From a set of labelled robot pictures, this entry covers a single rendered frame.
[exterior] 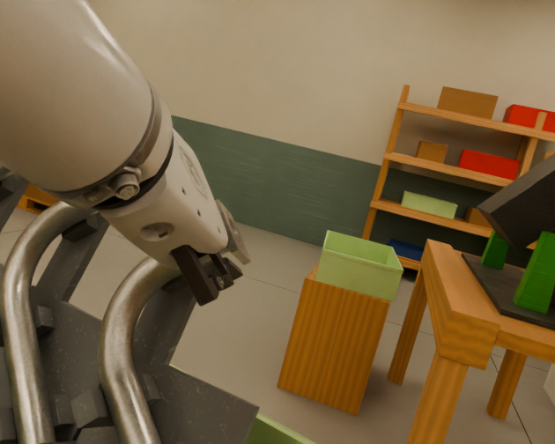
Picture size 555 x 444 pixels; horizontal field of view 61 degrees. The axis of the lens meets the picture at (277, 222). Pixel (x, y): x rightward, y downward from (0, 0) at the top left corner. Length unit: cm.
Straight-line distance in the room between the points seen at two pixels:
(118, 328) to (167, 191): 20
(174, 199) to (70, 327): 31
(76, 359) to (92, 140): 35
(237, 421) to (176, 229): 21
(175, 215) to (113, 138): 7
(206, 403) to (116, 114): 30
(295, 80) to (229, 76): 94
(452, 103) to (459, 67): 72
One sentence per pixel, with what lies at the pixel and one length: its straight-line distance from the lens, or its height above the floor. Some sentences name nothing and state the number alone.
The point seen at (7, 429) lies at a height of 95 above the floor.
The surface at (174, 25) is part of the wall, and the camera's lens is 732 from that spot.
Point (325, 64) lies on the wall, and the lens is 651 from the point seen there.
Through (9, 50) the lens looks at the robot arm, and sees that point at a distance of 20.
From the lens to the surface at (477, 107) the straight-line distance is 584.
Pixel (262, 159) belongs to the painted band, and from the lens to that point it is 656.
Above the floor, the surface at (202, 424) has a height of 100.
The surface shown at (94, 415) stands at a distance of 44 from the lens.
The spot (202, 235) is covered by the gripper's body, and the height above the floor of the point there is 119.
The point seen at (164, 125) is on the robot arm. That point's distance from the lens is 27.
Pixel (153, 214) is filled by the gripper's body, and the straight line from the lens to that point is 28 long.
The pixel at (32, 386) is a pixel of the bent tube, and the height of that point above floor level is 99.
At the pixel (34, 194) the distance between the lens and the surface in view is 523.
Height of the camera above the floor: 126
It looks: 10 degrees down
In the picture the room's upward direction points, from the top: 14 degrees clockwise
